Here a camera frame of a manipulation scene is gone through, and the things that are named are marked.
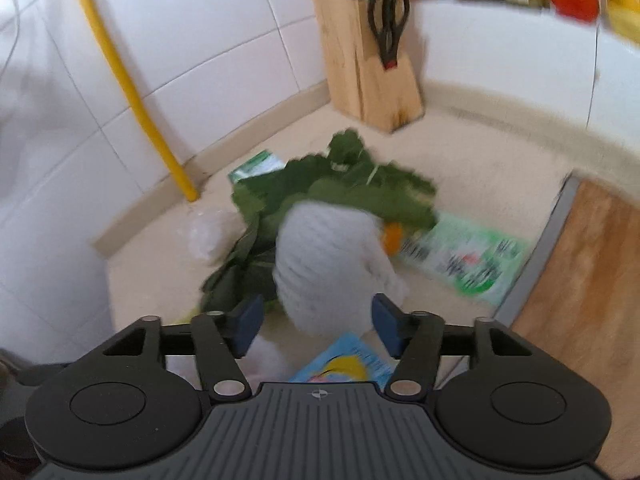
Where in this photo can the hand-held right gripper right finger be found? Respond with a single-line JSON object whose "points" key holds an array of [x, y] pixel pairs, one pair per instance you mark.
{"points": [[385, 320]]}

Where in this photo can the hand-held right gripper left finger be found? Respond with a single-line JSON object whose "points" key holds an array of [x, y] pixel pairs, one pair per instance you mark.
{"points": [[247, 325]]}

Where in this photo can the blue yellow snack packet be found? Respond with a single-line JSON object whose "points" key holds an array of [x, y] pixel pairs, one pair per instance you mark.
{"points": [[345, 360]]}

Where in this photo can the orange peel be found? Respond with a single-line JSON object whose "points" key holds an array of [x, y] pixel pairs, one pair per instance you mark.
{"points": [[392, 237]]}

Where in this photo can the clear plastic bag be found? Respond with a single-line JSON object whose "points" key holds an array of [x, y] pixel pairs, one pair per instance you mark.
{"points": [[210, 235]]}

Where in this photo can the light green plastic packet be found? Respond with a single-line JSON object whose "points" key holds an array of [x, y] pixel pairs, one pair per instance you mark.
{"points": [[465, 260]]}

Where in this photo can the dark green leafy vegetable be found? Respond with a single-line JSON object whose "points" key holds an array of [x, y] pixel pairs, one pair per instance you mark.
{"points": [[310, 180]]}

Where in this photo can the green white milk carton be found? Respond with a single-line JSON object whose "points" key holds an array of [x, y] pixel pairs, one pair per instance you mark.
{"points": [[257, 165]]}

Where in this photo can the wooden cutting board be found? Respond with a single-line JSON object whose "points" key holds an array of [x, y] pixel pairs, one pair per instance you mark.
{"points": [[585, 285]]}

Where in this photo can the wooden knife block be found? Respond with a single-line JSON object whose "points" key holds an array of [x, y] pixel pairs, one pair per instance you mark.
{"points": [[350, 75]]}

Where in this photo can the yellow pipe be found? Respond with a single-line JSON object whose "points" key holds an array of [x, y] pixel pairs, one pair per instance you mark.
{"points": [[125, 80]]}

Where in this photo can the black scissors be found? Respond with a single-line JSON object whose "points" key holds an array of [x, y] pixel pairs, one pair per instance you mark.
{"points": [[387, 35]]}

